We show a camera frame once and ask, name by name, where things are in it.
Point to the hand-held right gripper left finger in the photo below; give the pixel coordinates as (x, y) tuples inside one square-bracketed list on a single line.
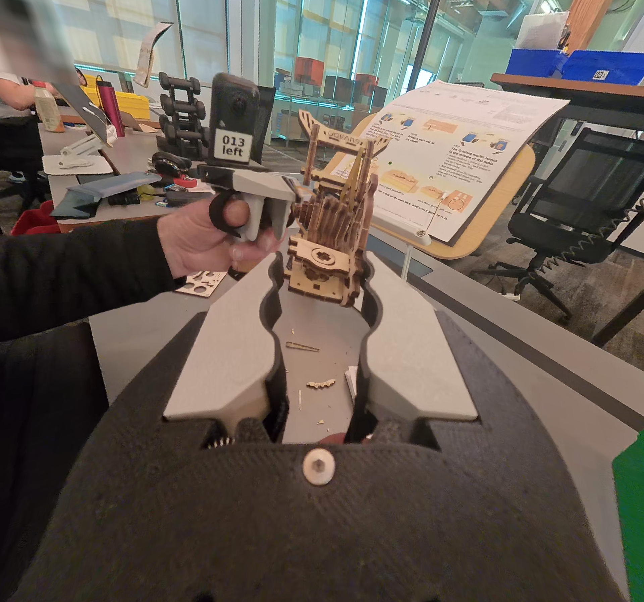
[(226, 360)]

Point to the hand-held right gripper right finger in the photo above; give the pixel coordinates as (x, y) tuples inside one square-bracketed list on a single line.
[(417, 360)]

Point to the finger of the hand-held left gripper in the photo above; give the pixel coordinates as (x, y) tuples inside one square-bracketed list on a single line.
[(266, 184)]

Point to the wooden mechanical model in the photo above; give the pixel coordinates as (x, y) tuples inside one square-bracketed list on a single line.
[(327, 260)]

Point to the person's left forearm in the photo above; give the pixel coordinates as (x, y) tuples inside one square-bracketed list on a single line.
[(75, 270)]

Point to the person's left hand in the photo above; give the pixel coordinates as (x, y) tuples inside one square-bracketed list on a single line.
[(196, 245)]

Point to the black dumbbell rack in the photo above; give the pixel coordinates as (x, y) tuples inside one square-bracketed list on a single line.
[(183, 114)]

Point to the brown wooden stick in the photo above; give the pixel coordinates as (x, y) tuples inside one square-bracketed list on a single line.
[(302, 347)]

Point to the wooden sheet with holes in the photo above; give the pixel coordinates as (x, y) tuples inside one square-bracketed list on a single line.
[(188, 290)]

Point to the toothed wooden strip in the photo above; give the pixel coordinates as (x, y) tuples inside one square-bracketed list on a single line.
[(322, 383)]

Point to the hanging paper strip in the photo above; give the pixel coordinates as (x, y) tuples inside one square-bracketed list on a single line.
[(151, 53)]

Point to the yellow plastic bin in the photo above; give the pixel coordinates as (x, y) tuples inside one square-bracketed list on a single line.
[(133, 101)]

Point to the grey desk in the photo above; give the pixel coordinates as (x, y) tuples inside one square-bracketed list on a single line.
[(136, 149)]

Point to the maroon water bottle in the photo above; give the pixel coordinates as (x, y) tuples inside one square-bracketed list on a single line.
[(110, 109)]

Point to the dark tilted board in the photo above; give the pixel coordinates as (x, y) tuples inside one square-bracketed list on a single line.
[(83, 111)]

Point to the grey-blue folder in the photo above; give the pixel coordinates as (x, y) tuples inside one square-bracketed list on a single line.
[(105, 189)]

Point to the white stand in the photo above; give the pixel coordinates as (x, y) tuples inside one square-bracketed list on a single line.
[(75, 159)]

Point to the beige bottle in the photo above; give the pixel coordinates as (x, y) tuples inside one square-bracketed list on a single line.
[(48, 109)]

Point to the instruction sheet stand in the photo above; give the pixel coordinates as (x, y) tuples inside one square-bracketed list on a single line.
[(478, 159)]

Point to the red bag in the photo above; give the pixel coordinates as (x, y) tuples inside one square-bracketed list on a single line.
[(35, 219)]

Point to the black office chair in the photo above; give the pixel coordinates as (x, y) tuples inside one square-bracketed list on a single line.
[(588, 184)]

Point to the green plastic bin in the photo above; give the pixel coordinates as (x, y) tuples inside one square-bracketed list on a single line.
[(631, 511)]

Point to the blue plastic bin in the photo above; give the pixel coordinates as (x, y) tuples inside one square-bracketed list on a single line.
[(603, 66), (536, 63)]

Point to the white box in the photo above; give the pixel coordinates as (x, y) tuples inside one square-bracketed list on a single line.
[(541, 31)]

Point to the wooden support pillar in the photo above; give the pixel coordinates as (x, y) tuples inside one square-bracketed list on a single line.
[(601, 3)]

